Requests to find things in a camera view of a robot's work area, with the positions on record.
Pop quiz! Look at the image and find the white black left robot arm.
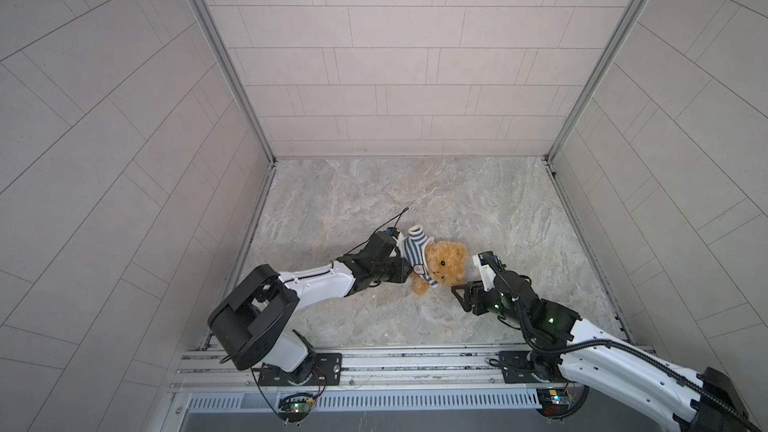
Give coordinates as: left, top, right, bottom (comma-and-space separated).
207, 227, 412, 383

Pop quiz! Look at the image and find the black corrugated cable conduit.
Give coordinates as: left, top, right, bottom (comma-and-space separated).
479, 251, 763, 432

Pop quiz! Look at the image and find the aluminium corner post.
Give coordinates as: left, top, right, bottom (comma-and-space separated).
544, 0, 649, 168
188, 0, 277, 168

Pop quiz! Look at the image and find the aluminium right corner post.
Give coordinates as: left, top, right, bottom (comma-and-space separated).
544, 0, 649, 168

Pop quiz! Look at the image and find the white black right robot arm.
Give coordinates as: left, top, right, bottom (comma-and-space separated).
451, 251, 758, 431

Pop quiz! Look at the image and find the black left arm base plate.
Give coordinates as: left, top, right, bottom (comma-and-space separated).
257, 353, 343, 387

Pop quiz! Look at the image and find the green circuit board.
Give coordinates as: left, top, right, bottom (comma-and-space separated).
536, 388, 572, 418
278, 392, 317, 423

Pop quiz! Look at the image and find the aluminium left corner post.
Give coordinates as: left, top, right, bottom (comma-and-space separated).
188, 0, 277, 168

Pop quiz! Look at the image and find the tan plush teddy bear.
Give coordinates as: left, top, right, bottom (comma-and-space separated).
412, 241, 470, 295

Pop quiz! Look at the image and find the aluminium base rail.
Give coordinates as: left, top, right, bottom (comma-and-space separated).
166, 343, 547, 392

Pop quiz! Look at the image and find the right green circuit board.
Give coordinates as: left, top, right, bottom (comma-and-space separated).
536, 388, 572, 418

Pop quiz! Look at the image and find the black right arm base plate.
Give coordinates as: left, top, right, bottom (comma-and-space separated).
496, 351, 565, 383

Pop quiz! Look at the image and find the left green circuit board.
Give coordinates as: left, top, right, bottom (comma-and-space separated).
278, 392, 317, 423

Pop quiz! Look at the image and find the white ventilation grille strip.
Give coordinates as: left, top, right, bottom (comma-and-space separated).
187, 388, 542, 413

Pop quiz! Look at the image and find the thin black left camera cable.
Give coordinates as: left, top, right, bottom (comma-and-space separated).
344, 206, 410, 256

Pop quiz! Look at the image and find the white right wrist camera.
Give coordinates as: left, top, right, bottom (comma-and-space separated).
472, 251, 501, 292

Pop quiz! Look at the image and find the blue white striped knit sweater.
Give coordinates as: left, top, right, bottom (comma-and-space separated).
396, 225, 437, 287

